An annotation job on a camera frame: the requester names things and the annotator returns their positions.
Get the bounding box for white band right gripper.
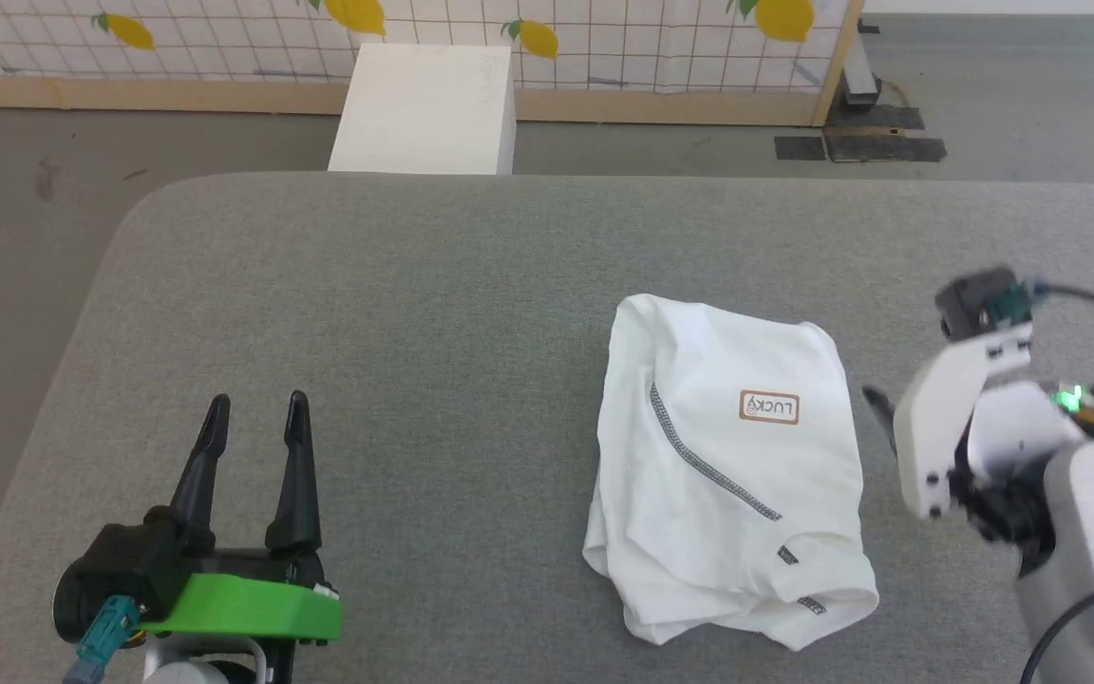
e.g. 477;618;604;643
861;321;1058;573

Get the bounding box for white rectangular box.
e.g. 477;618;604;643
326;42;519;178

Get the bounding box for grey metal partition foot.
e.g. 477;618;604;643
840;46;882;107

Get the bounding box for lemon print grid partition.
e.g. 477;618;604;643
0;0;866;128

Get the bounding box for teal left camera connector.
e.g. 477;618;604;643
62;596;142;684

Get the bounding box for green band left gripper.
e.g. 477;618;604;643
132;390;346;658

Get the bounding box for white garment with grey stitching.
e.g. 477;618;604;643
582;293;881;653

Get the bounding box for teal right camera connector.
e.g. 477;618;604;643
988;278;1048;316

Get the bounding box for grey fabric upholstered platform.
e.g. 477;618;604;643
0;171;1094;684

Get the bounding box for teal camera connector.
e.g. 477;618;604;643
62;596;142;684
988;278;1048;316

